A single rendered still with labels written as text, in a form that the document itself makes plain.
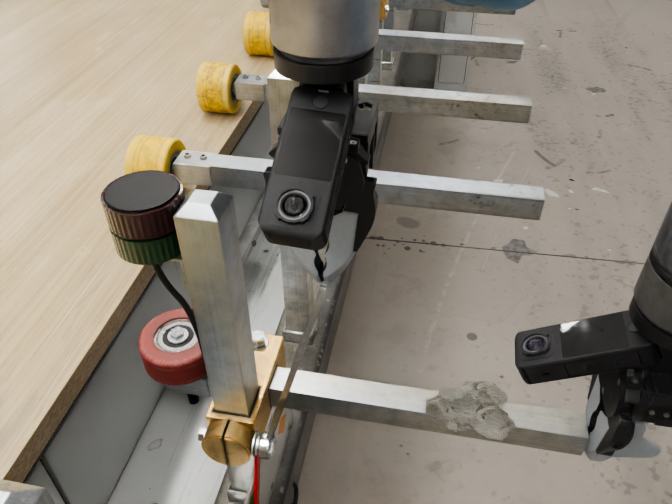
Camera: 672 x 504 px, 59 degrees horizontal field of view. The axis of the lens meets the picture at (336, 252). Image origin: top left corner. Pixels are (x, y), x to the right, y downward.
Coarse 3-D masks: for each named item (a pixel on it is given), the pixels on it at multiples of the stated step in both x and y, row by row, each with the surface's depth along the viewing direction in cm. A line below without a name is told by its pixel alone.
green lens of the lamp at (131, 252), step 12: (120, 240) 45; (156, 240) 44; (168, 240) 45; (120, 252) 46; (132, 252) 45; (144, 252) 45; (156, 252) 45; (168, 252) 46; (180, 252) 46; (144, 264) 46
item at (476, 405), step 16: (464, 384) 62; (480, 384) 61; (432, 400) 59; (448, 400) 59; (464, 400) 59; (480, 400) 59; (496, 400) 60; (432, 416) 59; (448, 416) 58; (464, 416) 59; (480, 416) 58; (496, 416) 58; (480, 432) 58; (496, 432) 58
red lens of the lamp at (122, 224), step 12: (180, 180) 46; (180, 192) 45; (168, 204) 44; (180, 204) 45; (108, 216) 44; (120, 216) 43; (132, 216) 43; (144, 216) 43; (156, 216) 43; (168, 216) 44; (120, 228) 44; (132, 228) 43; (144, 228) 43; (156, 228) 44; (168, 228) 44
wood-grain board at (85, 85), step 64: (0, 0) 146; (64, 0) 146; (128, 0) 146; (192, 0) 146; (256, 0) 146; (0, 64) 116; (64, 64) 116; (128, 64) 116; (192, 64) 116; (256, 64) 116; (0, 128) 96; (64, 128) 96; (128, 128) 96; (192, 128) 96; (0, 192) 82; (64, 192) 82; (0, 256) 72; (64, 256) 72; (0, 320) 64; (64, 320) 64; (0, 384) 57; (64, 384) 57; (0, 448) 52
